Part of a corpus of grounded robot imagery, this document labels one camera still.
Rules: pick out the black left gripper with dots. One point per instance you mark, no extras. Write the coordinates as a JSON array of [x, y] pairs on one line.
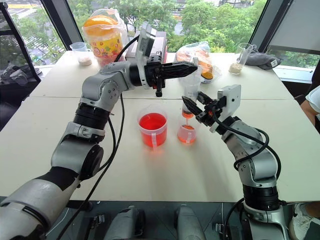
[[153, 72]]

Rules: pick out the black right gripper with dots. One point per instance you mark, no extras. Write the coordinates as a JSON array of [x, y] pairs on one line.
[[208, 113]]

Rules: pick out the clear plastic funnel tube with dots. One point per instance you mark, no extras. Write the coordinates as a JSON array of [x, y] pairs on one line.
[[191, 90]]

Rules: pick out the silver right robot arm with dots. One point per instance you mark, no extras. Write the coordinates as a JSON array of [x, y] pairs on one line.
[[255, 162]]

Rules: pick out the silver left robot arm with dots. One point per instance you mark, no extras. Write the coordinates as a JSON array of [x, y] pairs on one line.
[[100, 87]]

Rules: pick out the small cup of red liquid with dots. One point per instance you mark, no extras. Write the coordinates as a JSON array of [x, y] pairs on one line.
[[186, 133]]

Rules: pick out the large cup of red liquid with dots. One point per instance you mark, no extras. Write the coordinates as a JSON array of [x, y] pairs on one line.
[[152, 130]]

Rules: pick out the tall clear cup with grains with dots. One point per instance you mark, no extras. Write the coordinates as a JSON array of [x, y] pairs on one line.
[[238, 60]]

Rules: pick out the measuring cup with white grains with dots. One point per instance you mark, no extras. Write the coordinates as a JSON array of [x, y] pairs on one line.
[[82, 53]]

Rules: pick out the plastic bag with orange contents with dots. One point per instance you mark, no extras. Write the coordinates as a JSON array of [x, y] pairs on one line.
[[205, 62]]

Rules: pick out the grey cloth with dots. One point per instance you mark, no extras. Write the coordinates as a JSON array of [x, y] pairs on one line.
[[265, 58]]

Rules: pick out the orange-lidded bucket in plastic bag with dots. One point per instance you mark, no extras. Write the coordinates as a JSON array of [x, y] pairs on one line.
[[105, 37]]

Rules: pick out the person in white shirt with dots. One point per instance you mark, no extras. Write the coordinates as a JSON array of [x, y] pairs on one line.
[[313, 100]]

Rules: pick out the grey rounded robot leg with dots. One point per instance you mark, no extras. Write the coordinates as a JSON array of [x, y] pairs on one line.
[[125, 223], [190, 222]]

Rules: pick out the white sneaker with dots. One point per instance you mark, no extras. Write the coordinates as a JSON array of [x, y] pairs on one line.
[[301, 222]]

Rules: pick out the black chair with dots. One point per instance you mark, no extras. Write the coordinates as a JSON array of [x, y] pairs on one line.
[[15, 75]]

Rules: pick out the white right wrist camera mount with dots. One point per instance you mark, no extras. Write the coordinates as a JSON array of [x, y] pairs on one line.
[[231, 100]]

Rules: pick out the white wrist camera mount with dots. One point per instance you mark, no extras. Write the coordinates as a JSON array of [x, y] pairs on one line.
[[145, 40], [231, 100]]

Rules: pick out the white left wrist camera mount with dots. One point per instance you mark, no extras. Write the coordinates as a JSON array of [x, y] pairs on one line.
[[145, 40]]

